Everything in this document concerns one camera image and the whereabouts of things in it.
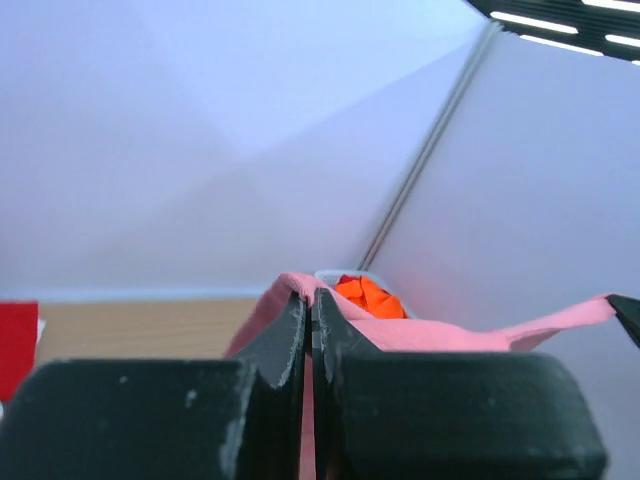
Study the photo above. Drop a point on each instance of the orange t shirt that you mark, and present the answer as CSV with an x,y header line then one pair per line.
x,y
371,297

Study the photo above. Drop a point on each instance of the folded red t shirt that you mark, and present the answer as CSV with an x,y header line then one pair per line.
x,y
18,337

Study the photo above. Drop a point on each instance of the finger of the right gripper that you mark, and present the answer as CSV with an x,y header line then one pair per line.
x,y
627,311

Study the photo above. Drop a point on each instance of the white plastic basket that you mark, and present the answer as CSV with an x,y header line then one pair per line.
x,y
332,276

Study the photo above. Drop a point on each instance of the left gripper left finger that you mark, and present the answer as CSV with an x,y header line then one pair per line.
x,y
235,418

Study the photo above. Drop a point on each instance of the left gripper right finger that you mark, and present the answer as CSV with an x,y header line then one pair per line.
x,y
401,415

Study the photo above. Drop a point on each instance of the pink t shirt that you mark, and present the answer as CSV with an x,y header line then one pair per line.
x,y
401,335

